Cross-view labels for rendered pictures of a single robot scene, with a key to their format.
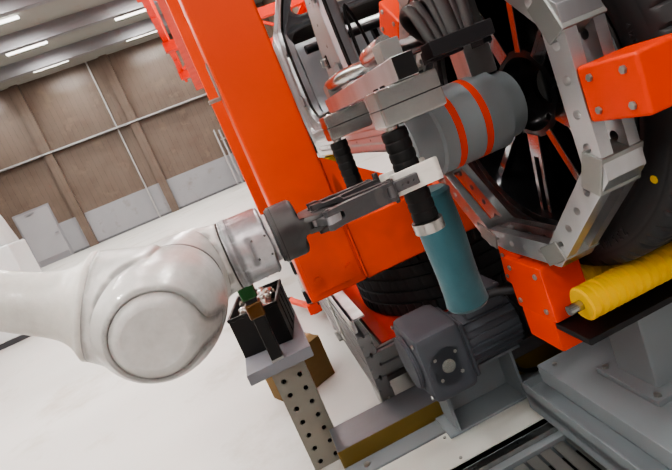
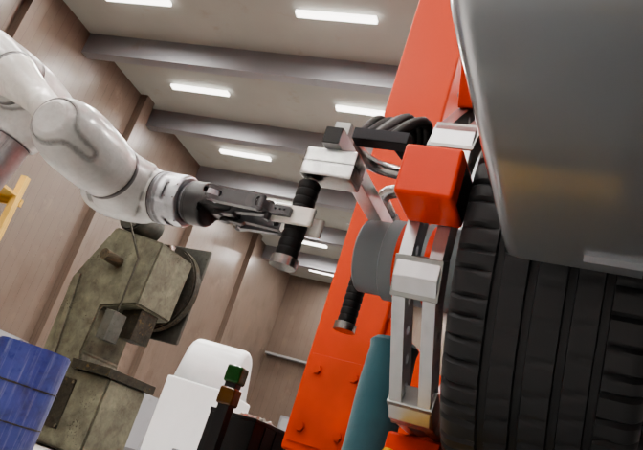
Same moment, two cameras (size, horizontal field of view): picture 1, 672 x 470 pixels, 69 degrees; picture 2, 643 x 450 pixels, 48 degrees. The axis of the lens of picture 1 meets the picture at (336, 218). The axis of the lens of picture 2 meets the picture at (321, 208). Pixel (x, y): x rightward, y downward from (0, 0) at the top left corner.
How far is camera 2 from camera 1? 91 cm
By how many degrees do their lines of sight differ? 46
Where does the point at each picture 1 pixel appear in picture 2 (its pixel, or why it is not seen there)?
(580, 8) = (451, 139)
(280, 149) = not seen: hidden behind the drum
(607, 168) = (398, 263)
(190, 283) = (86, 115)
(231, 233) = (166, 174)
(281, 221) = (194, 185)
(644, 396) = not seen: outside the picture
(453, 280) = (349, 436)
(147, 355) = (41, 121)
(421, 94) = (336, 163)
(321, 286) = (299, 435)
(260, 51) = not seen: hidden behind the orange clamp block
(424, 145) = (363, 244)
